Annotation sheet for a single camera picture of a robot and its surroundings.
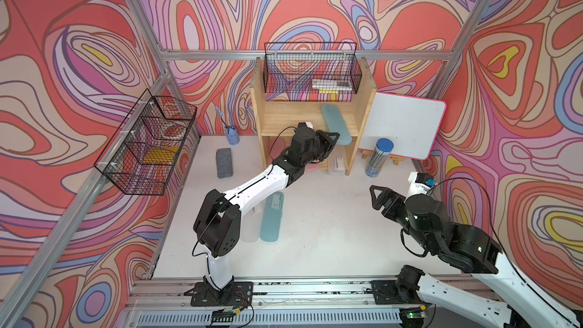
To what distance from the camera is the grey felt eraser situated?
1.04m

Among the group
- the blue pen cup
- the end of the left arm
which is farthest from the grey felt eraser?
the end of the left arm

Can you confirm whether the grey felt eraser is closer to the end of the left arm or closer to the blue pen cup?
→ the blue pen cup
